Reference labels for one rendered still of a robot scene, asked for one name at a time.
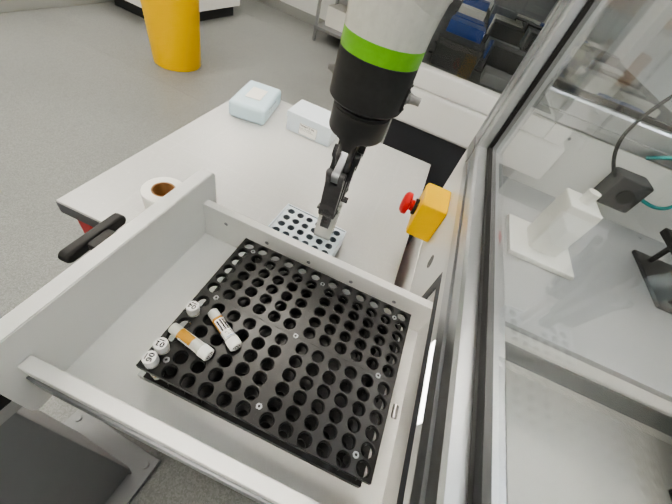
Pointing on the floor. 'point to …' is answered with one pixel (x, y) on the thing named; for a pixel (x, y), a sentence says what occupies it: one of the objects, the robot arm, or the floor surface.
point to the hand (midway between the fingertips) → (327, 219)
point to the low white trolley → (267, 182)
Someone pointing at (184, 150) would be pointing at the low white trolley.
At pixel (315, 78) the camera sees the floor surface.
